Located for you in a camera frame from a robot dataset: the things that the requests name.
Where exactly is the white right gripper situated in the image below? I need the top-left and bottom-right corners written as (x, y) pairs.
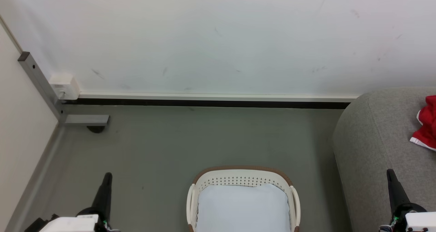
top-left (379, 169), bottom-right (436, 232)

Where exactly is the white wall box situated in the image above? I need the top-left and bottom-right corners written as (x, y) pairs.
top-left (49, 73), bottom-right (81, 100)

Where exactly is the white laundry basket brown rim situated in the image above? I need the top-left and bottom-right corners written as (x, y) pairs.
top-left (186, 166), bottom-right (301, 232)

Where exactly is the white baseboard strip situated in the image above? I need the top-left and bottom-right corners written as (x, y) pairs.
top-left (78, 92), bottom-right (359, 103)

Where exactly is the grey fabric sofa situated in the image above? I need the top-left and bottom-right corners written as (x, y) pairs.
top-left (331, 87), bottom-right (436, 232)

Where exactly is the grey metal frame post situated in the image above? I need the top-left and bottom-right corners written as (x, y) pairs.
top-left (17, 51), bottom-right (110, 134)

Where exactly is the pale blue cloth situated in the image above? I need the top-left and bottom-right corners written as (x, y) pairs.
top-left (196, 183), bottom-right (292, 232)

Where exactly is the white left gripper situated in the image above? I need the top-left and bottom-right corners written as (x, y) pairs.
top-left (24, 172), bottom-right (114, 232)

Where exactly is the red clothing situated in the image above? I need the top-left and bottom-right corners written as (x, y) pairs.
top-left (410, 95), bottom-right (436, 152)

